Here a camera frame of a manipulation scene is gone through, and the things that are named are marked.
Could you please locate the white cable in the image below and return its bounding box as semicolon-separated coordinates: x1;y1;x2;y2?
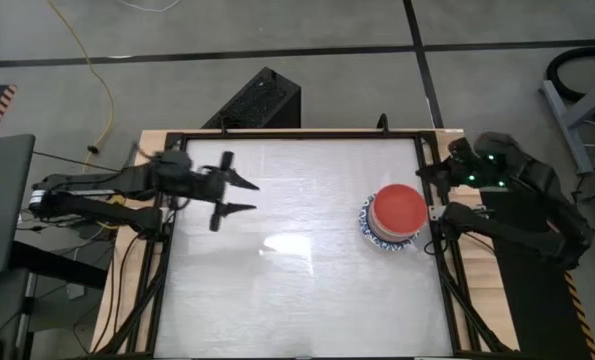
114;0;183;14

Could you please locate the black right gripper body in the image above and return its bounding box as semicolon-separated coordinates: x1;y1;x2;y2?
415;137;481;197

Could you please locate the long hazard-striped black mat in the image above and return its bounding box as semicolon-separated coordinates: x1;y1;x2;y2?
491;192;595;360

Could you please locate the grey metal stand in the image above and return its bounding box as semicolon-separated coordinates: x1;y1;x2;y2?
540;72;595;175

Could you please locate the red bowl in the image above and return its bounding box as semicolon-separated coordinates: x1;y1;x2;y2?
373;183;429;237

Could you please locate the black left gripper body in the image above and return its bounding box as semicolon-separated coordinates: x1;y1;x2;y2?
196;151;236;233

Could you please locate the black hose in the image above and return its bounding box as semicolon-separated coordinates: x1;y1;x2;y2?
545;45;595;104

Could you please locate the black metal table frame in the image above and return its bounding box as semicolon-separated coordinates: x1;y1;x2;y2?
94;113;516;360

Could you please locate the yellow cable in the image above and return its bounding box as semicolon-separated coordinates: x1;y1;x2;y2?
46;0;116;174

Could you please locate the black perforated computer tower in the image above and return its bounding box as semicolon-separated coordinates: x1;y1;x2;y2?
201;66;302;130

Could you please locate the blue patterned paper bowl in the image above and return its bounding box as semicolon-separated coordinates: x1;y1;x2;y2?
358;193;423;252

